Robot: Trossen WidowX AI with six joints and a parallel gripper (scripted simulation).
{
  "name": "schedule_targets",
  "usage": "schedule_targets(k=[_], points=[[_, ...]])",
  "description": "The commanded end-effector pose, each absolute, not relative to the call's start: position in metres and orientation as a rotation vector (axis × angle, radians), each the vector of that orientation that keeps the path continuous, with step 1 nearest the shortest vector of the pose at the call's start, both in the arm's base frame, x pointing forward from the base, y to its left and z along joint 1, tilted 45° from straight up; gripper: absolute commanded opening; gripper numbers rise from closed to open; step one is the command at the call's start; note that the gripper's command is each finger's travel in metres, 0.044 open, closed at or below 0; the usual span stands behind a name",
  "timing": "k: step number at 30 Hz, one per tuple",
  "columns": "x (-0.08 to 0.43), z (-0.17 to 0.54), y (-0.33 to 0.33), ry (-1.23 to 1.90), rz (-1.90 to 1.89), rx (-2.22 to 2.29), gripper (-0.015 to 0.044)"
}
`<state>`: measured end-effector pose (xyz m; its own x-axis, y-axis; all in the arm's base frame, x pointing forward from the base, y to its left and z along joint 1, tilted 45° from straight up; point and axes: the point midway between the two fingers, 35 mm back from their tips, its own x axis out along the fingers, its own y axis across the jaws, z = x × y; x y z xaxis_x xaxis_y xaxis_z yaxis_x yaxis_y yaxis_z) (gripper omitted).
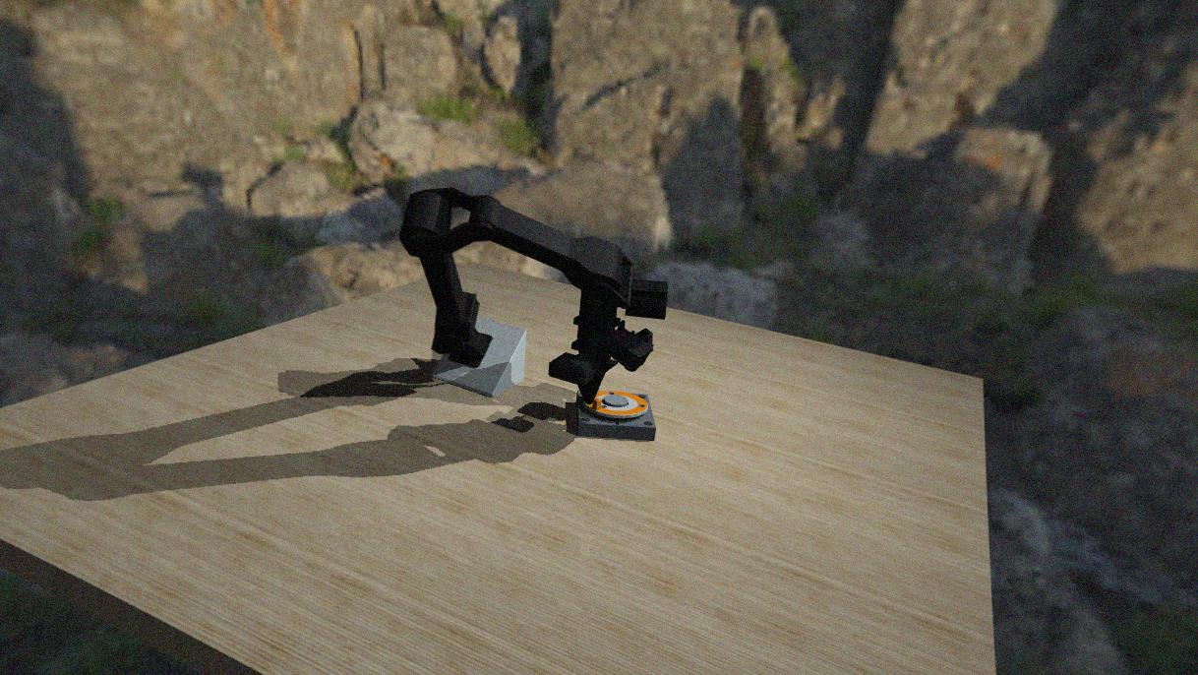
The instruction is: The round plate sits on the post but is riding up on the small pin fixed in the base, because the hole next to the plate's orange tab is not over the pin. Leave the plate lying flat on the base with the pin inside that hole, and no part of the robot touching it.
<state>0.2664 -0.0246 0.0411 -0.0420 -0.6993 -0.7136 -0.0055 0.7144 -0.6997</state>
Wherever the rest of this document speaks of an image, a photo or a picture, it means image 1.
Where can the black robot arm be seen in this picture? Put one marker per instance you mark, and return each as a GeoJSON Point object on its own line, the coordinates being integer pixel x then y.
{"type": "Point", "coordinates": [598, 267]}

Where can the orange flat ring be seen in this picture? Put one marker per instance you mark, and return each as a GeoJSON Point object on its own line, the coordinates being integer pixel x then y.
{"type": "Point", "coordinates": [636, 406]}

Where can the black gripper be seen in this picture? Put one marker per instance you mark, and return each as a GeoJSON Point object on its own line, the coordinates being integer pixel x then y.
{"type": "Point", "coordinates": [586, 369]}

